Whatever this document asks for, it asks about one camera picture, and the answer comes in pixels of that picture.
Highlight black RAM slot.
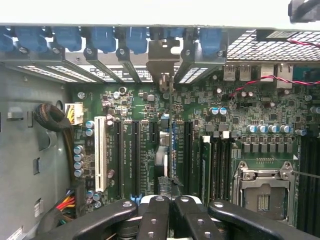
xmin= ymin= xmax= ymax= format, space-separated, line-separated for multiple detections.
xmin=225 ymin=132 xmax=232 ymax=206
xmin=218 ymin=132 xmax=225 ymax=206
xmin=212 ymin=132 xmax=219 ymax=206

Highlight RAM stick with white latch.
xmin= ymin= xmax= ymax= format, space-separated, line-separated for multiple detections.
xmin=201 ymin=135 xmax=213 ymax=205

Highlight long black expansion slot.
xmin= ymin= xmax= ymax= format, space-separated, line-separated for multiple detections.
xmin=183 ymin=120 xmax=194 ymax=191
xmin=115 ymin=120 xmax=125 ymax=198
xmin=131 ymin=120 xmax=141 ymax=200

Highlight metal CPU socket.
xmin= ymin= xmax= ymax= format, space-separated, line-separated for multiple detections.
xmin=233 ymin=161 xmax=297 ymax=223

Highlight white expansion slot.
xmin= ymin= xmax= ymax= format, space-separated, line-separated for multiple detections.
xmin=94 ymin=116 xmax=108 ymax=193

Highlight short black expansion slot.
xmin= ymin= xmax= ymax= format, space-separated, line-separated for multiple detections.
xmin=149 ymin=121 xmax=158 ymax=143

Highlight green motherboard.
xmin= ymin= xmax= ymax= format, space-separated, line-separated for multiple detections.
xmin=66 ymin=62 xmax=320 ymax=226

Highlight thin socket locking lever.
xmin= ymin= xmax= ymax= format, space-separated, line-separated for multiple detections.
xmin=291 ymin=169 xmax=320 ymax=179

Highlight white power connector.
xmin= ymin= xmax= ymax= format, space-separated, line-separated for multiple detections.
xmin=64 ymin=103 xmax=85 ymax=126

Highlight open black PC case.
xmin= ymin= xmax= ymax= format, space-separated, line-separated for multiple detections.
xmin=0 ymin=23 xmax=320 ymax=240

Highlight metal slot cover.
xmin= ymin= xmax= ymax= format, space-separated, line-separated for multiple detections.
xmin=83 ymin=47 xmax=125 ymax=83
xmin=116 ymin=47 xmax=143 ymax=83
xmin=173 ymin=48 xmax=228 ymax=85
xmin=9 ymin=46 xmax=81 ymax=83
xmin=46 ymin=46 xmax=101 ymax=83

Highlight silver USB port block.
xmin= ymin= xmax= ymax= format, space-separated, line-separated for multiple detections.
xmin=223 ymin=64 xmax=237 ymax=81
xmin=238 ymin=64 xmax=252 ymax=81

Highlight silver ethernet port block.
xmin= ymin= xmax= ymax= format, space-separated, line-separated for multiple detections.
xmin=259 ymin=64 xmax=276 ymax=82
xmin=276 ymin=63 xmax=293 ymax=89

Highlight blue slot clip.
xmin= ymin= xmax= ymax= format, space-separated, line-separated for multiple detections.
xmin=124 ymin=26 xmax=148 ymax=55
xmin=90 ymin=26 xmax=117 ymax=54
xmin=14 ymin=26 xmax=48 ymax=53
xmin=52 ymin=26 xmax=83 ymax=52
xmin=0 ymin=26 xmax=13 ymax=52
xmin=164 ymin=27 xmax=186 ymax=40
xmin=199 ymin=27 xmax=223 ymax=56

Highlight blue rear connector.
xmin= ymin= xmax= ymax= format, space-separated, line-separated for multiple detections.
xmin=293 ymin=67 xmax=320 ymax=81

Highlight coloured power wires with plug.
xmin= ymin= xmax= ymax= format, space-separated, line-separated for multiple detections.
xmin=54 ymin=183 xmax=86 ymax=225

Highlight black sleeved power cable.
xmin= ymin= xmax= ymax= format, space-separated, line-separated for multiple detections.
xmin=33 ymin=103 xmax=76 ymax=186

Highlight red black twisted wire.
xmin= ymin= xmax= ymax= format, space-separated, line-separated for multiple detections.
xmin=228 ymin=38 xmax=320 ymax=101

